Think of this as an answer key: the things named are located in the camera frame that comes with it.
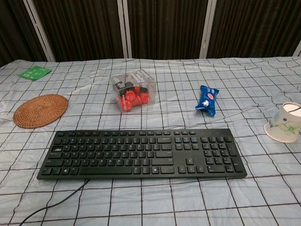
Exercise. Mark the black computer keyboard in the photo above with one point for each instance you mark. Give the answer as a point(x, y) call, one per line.
point(145, 155)

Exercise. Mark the dark folding screen with frame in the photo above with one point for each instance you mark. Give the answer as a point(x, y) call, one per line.
point(164, 26)

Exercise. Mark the checked plastic tablecloth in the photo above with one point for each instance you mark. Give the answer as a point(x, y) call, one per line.
point(150, 200)

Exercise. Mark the floral paper cup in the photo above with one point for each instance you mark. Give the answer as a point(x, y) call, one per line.
point(285, 123)

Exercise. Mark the green flat packet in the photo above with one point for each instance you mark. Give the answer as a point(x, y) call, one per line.
point(34, 73)

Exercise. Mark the clear box of red caps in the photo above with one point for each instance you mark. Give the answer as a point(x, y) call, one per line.
point(134, 93)

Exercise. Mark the blue snack packet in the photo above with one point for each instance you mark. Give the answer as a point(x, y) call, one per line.
point(207, 100)

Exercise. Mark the round woven rattan coaster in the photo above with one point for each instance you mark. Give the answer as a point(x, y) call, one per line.
point(40, 111)

